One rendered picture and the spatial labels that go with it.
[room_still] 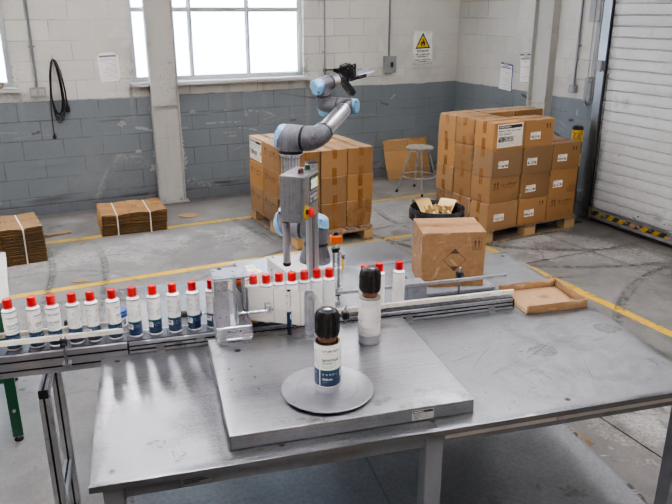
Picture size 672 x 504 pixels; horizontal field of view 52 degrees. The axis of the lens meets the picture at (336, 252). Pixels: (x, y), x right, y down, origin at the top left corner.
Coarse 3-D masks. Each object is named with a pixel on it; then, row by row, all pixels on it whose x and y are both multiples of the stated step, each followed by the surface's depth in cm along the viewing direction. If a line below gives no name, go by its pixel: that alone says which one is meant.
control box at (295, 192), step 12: (312, 168) 281; (288, 180) 269; (300, 180) 268; (288, 192) 271; (300, 192) 269; (312, 192) 279; (288, 204) 273; (300, 204) 271; (312, 204) 280; (288, 216) 274; (300, 216) 273
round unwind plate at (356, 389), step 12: (300, 372) 241; (312, 372) 241; (348, 372) 241; (360, 372) 241; (288, 384) 233; (300, 384) 233; (312, 384) 233; (348, 384) 233; (360, 384) 233; (372, 384) 233; (288, 396) 226; (300, 396) 226; (312, 396) 226; (324, 396) 226; (336, 396) 226; (348, 396) 226; (360, 396) 226; (300, 408) 219; (312, 408) 219; (324, 408) 219; (336, 408) 219; (348, 408) 219
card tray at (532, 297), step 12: (504, 288) 325; (516, 288) 327; (528, 288) 329; (540, 288) 329; (552, 288) 329; (564, 288) 324; (516, 300) 315; (528, 300) 315; (540, 300) 315; (552, 300) 315; (564, 300) 315; (576, 300) 306; (528, 312) 301; (540, 312) 303
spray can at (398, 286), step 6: (396, 264) 291; (402, 264) 291; (396, 270) 292; (402, 270) 292; (396, 276) 291; (402, 276) 291; (396, 282) 292; (402, 282) 292; (396, 288) 293; (402, 288) 293; (396, 294) 294; (402, 294) 294; (396, 300) 295; (402, 300) 295; (402, 306) 296
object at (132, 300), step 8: (128, 288) 263; (128, 296) 264; (136, 296) 265; (128, 304) 264; (136, 304) 265; (128, 312) 265; (136, 312) 265; (128, 320) 267; (136, 320) 266; (136, 328) 267; (136, 336) 268
